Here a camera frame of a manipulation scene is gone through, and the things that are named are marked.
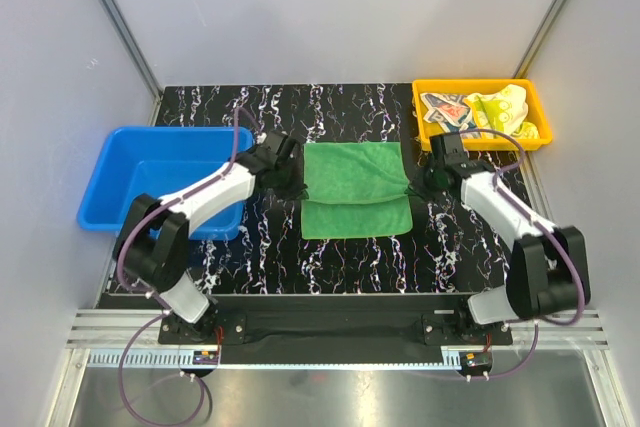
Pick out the right aluminium frame post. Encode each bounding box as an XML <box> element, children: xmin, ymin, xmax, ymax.
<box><xmin>513</xmin><ymin>0</ymin><xmax>570</xmax><ymax>79</ymax></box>

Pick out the lime green patterned towel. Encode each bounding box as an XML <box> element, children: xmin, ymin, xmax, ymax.
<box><xmin>464</xmin><ymin>84</ymin><xmax>539</xmax><ymax>139</ymax></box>

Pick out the green microfiber towel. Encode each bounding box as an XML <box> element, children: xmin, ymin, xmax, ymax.
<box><xmin>301</xmin><ymin>142</ymin><xmax>413</xmax><ymax>240</ymax></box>

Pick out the yellow plastic tray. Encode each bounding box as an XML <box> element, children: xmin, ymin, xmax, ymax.
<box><xmin>411</xmin><ymin>77</ymin><xmax>554</xmax><ymax>152</ymax></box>

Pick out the blue red patterned towel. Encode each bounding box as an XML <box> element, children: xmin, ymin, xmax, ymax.
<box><xmin>420</xmin><ymin>92</ymin><xmax>477</xmax><ymax>133</ymax></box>

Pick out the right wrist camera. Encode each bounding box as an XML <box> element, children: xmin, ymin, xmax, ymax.
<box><xmin>429</xmin><ymin>133</ymin><xmax>469</xmax><ymax>168</ymax></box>

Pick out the left aluminium frame post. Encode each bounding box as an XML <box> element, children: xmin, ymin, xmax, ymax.
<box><xmin>99</xmin><ymin>0</ymin><xmax>163</xmax><ymax>104</ymax></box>

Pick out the purple cable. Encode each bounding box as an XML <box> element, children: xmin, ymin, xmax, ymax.
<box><xmin>117</xmin><ymin>105</ymin><xmax>264</xmax><ymax>423</ymax></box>
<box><xmin>414</xmin><ymin>129</ymin><xmax>587</xmax><ymax>382</ymax></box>

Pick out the blue plastic bin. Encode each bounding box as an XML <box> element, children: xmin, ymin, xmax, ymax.
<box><xmin>77</xmin><ymin>126</ymin><xmax>234</xmax><ymax>235</ymax></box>

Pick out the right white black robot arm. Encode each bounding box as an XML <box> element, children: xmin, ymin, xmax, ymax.
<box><xmin>409</xmin><ymin>133</ymin><xmax>591</xmax><ymax>344</ymax></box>

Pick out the slotted cable duct rail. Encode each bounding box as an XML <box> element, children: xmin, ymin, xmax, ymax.
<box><xmin>89</xmin><ymin>347</ymin><xmax>461</xmax><ymax>370</ymax></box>

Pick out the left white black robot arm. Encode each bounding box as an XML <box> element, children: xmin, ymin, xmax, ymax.
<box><xmin>112</xmin><ymin>131</ymin><xmax>306</xmax><ymax>343</ymax></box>

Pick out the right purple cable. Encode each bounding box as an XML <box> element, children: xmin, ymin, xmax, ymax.
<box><xmin>414</xmin><ymin>129</ymin><xmax>587</xmax><ymax>382</ymax></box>

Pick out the aluminium frame post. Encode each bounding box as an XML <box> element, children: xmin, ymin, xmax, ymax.
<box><xmin>99</xmin><ymin>0</ymin><xmax>163</xmax><ymax>104</ymax></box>
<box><xmin>513</xmin><ymin>0</ymin><xmax>570</xmax><ymax>79</ymax></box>

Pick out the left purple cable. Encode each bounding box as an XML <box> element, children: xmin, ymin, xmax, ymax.
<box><xmin>117</xmin><ymin>105</ymin><xmax>264</xmax><ymax>423</ymax></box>

